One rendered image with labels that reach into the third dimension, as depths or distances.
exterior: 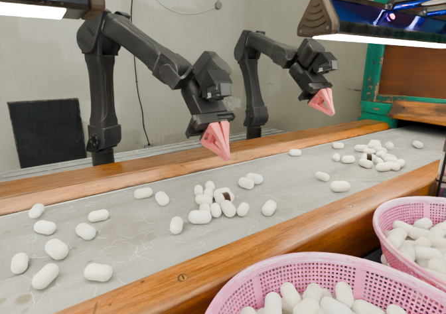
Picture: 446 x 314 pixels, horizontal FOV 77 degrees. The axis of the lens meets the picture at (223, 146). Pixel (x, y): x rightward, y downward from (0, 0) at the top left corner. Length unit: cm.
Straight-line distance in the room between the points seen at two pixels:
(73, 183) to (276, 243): 42
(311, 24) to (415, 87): 82
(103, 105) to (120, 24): 22
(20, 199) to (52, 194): 5
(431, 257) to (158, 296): 36
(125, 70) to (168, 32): 51
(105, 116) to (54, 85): 164
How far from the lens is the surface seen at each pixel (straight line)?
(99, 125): 85
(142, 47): 72
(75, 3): 33
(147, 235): 46
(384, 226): 54
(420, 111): 125
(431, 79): 130
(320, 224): 45
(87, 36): 82
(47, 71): 246
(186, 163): 69
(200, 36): 286
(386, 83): 137
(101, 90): 84
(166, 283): 34
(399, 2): 72
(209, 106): 60
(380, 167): 78
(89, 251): 46
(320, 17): 55
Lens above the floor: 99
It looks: 16 degrees down
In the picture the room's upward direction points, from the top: straight up
